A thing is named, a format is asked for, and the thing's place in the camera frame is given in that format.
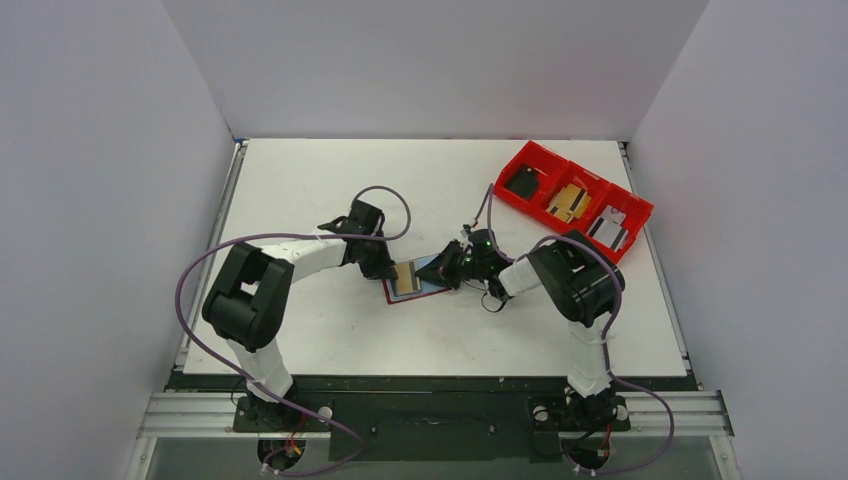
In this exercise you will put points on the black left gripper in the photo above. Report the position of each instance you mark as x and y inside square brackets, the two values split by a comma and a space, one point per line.
[381, 266]

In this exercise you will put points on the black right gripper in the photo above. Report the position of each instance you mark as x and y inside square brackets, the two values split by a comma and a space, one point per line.
[449, 261]

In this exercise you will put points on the red leather card holder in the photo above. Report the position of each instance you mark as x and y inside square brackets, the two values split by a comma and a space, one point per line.
[427, 288]

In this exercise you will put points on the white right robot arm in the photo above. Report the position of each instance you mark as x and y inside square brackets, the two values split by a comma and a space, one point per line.
[584, 285]

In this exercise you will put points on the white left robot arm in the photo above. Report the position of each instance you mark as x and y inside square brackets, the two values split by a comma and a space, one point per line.
[247, 300]

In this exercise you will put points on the black cards in bin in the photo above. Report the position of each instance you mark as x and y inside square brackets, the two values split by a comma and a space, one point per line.
[524, 182]

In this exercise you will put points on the gold cards in bin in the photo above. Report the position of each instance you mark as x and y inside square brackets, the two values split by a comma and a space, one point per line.
[569, 203]

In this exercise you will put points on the silver cards in bin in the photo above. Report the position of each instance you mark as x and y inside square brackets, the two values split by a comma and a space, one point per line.
[608, 229]

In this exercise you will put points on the red three-compartment bin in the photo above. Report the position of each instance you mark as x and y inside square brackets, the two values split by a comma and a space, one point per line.
[557, 171]

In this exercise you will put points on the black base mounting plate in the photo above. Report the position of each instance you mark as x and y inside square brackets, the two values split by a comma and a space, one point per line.
[431, 418]

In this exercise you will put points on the aluminium front rail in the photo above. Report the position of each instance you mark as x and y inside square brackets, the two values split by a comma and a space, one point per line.
[211, 415]

